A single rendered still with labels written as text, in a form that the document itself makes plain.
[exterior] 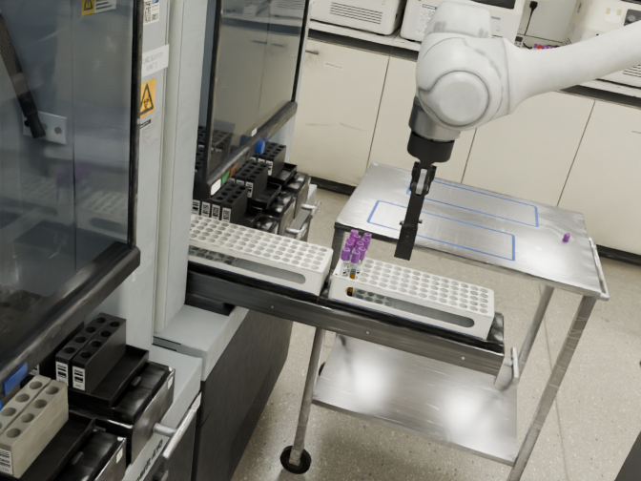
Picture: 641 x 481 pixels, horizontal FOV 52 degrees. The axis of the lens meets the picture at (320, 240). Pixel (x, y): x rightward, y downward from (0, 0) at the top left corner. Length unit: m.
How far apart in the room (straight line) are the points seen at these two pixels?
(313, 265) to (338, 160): 2.43
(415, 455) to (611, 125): 2.04
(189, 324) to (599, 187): 2.74
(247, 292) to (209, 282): 0.08
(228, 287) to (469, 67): 0.63
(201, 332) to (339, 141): 2.48
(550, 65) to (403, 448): 1.48
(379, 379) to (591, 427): 0.91
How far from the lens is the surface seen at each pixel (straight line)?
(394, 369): 1.97
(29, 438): 0.86
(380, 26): 3.42
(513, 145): 3.51
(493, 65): 0.89
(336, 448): 2.09
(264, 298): 1.23
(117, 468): 0.93
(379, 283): 1.20
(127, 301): 1.02
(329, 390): 1.84
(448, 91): 0.85
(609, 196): 3.66
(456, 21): 1.03
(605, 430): 2.56
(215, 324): 1.24
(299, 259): 1.23
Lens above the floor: 1.46
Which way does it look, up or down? 27 degrees down
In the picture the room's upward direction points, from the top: 10 degrees clockwise
